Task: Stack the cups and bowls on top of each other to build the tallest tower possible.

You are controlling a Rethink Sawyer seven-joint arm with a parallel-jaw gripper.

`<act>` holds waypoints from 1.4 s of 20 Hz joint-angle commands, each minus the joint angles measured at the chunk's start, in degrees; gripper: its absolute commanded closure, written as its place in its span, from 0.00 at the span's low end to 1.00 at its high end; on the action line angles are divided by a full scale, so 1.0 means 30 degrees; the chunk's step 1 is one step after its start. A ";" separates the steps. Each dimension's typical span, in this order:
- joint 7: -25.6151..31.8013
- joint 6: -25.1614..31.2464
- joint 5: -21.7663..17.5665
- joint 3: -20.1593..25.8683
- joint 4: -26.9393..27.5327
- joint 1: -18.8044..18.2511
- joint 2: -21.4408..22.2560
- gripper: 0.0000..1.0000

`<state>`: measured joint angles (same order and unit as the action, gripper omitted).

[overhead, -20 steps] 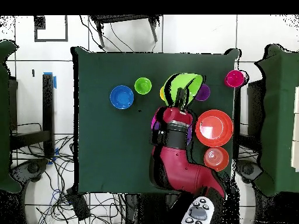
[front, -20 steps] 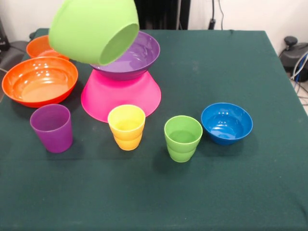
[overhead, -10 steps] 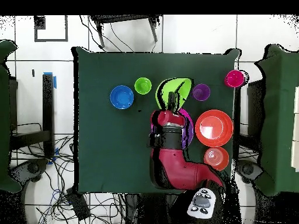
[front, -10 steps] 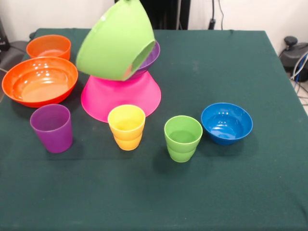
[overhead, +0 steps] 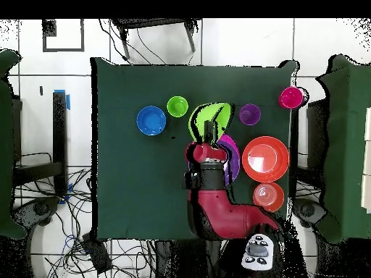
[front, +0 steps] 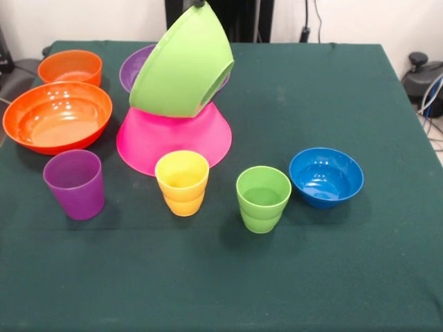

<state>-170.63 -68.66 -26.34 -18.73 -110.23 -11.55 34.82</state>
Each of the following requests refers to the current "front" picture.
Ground tangle of cables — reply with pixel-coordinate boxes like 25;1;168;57
417;75;443;153

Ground yellow cup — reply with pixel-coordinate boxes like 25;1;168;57
154;150;210;217

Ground purple bowl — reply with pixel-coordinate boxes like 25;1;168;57
119;44;231;101

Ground purple cup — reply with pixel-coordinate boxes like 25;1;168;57
42;149;106;221

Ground blue bowl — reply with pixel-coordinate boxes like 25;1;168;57
289;147;365;209

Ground green bowl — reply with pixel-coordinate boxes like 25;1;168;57
129;1;235;119

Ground large pink bowl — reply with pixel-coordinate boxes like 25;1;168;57
116;102;233;177

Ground large orange bowl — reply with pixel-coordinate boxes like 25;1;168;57
2;81;114;156

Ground dark green tablecloth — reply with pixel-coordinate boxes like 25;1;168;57
0;40;443;332

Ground small orange bowl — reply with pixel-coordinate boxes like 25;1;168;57
37;49;103;87

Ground green cup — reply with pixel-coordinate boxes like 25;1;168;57
235;166;292;234

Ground black wall cable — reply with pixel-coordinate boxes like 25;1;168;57
300;0;323;44

